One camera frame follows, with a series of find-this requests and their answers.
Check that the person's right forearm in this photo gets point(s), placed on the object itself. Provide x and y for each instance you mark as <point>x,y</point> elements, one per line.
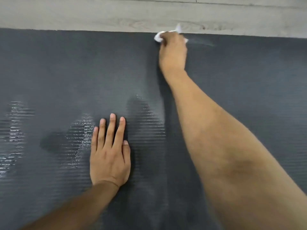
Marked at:
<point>227,153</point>

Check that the dark grey yoga mat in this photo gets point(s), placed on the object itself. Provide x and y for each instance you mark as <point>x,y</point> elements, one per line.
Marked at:
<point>72,69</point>

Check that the white tissue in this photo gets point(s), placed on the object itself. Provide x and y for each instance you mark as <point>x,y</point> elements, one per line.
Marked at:
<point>157,37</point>

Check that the person's right hand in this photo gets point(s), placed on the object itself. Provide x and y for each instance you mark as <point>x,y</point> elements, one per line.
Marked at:
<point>173,55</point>

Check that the person's left forearm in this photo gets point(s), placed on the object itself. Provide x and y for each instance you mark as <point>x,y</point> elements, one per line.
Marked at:
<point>74,208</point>

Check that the person's left hand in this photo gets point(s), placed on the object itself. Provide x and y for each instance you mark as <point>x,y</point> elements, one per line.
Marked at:
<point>110,160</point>

